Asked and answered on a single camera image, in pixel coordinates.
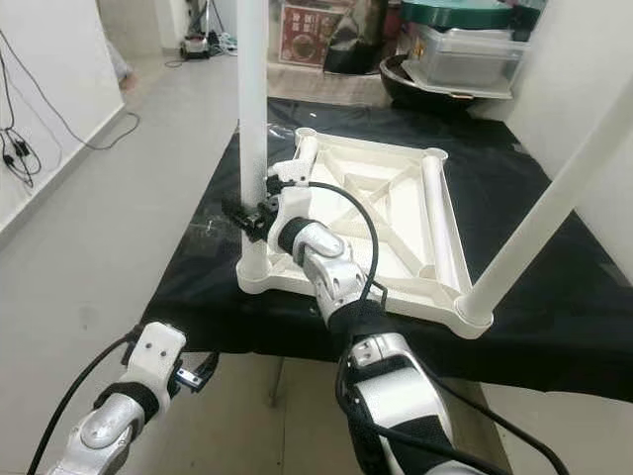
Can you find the clear plastic bag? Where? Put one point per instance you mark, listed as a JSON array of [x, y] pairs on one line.
[[218, 233]]

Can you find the black tablecloth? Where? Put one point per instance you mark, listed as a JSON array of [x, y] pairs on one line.
[[198, 297]]

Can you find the white plastic table top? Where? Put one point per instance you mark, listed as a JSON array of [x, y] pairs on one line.
[[376, 198]]

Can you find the beige cloth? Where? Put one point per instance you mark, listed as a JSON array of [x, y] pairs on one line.
[[336, 87]]

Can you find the red printed box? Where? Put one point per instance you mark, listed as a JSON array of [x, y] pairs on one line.
[[302, 40]]

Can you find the person bare leg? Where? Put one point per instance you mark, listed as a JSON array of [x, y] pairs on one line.
[[121, 71]]

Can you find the black wok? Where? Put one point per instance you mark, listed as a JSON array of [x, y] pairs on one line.
[[401, 89]]

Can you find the black bag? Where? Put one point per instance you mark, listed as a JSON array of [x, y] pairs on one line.
[[356, 40]]

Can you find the clear plastic container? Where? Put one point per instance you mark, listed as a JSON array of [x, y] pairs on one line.
[[465, 59]]

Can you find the green pot lid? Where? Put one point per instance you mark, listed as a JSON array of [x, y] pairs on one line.
[[455, 15]]

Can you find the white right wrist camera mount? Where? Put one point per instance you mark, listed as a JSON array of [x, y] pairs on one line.
[[297, 193]]

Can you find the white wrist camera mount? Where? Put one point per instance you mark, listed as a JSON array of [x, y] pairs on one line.
[[297, 193], [158, 351]]

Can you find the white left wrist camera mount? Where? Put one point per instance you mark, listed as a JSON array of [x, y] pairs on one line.
[[158, 351]]

